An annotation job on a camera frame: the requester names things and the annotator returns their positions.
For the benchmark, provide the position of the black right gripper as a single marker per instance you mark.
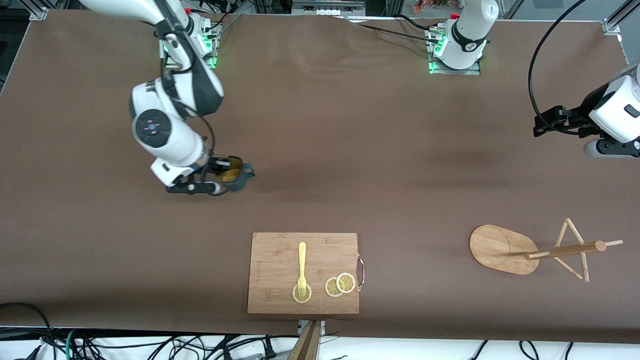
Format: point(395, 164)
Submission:
point(216, 164)

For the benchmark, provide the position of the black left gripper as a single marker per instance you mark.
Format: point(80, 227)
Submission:
point(580, 118)

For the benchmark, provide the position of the teal cup yellow inside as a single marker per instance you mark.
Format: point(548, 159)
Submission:
point(243, 183)

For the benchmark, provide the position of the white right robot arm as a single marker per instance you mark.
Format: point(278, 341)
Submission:
point(165, 135)

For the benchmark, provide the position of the wooden cup rack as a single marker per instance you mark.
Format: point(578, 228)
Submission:
point(495, 247)

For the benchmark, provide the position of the bamboo cutting board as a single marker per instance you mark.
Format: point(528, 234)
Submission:
point(275, 260)

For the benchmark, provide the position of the yellow plastic fork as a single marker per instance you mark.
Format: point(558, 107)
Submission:
point(302, 260)

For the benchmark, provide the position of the lemon slice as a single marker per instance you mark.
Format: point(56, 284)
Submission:
point(308, 295)
point(345, 283)
point(330, 289)

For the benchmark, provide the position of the grey power strip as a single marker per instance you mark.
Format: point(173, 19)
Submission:
point(325, 8)

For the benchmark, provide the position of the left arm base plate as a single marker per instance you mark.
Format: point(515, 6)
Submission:
point(472, 71)

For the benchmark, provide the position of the aluminium cell frame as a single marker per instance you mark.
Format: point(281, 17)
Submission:
point(612, 25)

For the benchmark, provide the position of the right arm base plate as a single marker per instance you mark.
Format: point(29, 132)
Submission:
point(212, 55)

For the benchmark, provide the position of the small metal bracket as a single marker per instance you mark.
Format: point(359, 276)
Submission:
point(323, 327)

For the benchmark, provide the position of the wooden post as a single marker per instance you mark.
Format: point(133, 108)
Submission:
point(307, 347)

